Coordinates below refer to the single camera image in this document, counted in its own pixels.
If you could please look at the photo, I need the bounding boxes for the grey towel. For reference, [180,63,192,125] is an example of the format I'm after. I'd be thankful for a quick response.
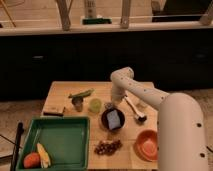
[104,102,115,110]

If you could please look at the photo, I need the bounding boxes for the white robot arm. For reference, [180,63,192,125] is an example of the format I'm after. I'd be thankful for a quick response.
[110,67,209,171]

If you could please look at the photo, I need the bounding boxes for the green plastic tray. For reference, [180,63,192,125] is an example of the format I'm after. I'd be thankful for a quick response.
[16,117,90,171]

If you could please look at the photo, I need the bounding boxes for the white cup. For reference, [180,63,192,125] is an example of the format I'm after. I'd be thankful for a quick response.
[137,100,148,109]

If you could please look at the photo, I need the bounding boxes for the blue sponge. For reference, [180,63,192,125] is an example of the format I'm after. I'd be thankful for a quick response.
[107,110,121,130]

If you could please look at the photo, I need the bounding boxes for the light green cup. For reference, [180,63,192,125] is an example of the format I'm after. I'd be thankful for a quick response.
[89,98,102,113]

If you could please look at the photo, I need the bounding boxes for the black bowl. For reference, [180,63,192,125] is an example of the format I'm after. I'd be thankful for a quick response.
[100,108,125,131]

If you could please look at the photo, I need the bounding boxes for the green cucumber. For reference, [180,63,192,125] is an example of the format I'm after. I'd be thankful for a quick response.
[68,89,94,98]

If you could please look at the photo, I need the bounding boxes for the bunch of dark grapes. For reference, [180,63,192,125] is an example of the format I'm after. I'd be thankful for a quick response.
[94,140,122,155]

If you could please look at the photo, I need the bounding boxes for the orange bowl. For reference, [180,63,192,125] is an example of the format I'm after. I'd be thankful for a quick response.
[134,129,158,162]

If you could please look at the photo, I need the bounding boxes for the green brush on ledge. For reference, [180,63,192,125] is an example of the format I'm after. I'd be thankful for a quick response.
[82,18,112,25]

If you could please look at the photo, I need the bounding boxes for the black stand pole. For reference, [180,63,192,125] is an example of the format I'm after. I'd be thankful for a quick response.
[10,122,24,171]

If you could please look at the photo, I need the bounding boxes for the red tomato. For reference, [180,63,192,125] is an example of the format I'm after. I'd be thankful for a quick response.
[23,152,40,169]

